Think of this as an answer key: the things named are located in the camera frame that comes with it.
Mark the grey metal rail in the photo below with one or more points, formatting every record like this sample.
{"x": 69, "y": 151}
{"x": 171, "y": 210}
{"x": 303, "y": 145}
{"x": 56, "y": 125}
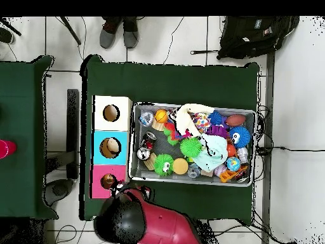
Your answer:
{"x": 269, "y": 89}

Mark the brown toy football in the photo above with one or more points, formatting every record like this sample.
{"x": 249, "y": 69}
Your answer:
{"x": 235, "y": 120}

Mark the wooden box with three holes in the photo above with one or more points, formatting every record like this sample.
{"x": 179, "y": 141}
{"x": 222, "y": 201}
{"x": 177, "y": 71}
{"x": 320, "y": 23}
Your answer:
{"x": 122, "y": 124}

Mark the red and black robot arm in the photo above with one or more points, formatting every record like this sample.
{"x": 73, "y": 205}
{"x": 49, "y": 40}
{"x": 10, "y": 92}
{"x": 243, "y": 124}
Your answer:
{"x": 157, "y": 223}

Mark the silver mesh bin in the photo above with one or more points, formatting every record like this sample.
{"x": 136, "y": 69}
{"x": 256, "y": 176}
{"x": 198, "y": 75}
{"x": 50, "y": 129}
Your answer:
{"x": 142, "y": 175}

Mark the black panel on stand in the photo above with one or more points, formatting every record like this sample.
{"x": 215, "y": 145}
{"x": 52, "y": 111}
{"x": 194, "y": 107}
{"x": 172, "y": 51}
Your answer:
{"x": 73, "y": 127}

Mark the pink plastic bowl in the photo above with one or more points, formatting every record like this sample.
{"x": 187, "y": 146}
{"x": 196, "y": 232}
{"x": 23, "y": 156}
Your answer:
{"x": 6, "y": 149}

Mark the purple spiky monster toy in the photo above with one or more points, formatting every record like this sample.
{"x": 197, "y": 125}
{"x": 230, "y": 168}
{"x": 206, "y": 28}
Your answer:
{"x": 217, "y": 131}

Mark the green spiky monster toy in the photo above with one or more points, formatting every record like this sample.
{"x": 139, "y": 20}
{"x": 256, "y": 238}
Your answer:
{"x": 163, "y": 165}

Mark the black tripod leg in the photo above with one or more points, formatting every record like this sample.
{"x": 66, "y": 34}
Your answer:
{"x": 71, "y": 30}
{"x": 12, "y": 28}

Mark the blue green globe ball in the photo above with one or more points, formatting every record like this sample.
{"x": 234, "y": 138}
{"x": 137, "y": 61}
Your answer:
{"x": 233, "y": 164}

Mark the black backpack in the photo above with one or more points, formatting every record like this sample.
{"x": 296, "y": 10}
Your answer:
{"x": 248, "y": 38}

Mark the orange toy basketball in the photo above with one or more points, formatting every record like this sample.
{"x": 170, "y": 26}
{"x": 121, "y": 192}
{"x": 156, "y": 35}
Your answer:
{"x": 161, "y": 116}

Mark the round orange sponge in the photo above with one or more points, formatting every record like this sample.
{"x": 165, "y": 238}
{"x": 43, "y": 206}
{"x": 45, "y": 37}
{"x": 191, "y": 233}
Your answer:
{"x": 180, "y": 166}

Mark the cream waffle cloth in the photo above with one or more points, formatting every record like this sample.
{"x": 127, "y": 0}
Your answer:
{"x": 184, "y": 119}

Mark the mint waffle cloth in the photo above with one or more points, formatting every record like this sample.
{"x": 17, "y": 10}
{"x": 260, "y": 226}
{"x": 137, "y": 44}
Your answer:
{"x": 213, "y": 152}

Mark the dark green tablecloth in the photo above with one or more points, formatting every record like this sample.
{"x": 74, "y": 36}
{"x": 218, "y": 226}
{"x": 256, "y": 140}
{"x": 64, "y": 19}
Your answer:
{"x": 177, "y": 81}
{"x": 25, "y": 178}

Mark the blue spiky ball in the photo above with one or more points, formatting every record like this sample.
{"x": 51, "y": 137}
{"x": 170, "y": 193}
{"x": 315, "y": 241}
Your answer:
{"x": 241, "y": 136}

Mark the green spiky ball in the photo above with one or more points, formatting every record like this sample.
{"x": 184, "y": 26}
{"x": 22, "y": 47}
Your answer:
{"x": 191, "y": 147}

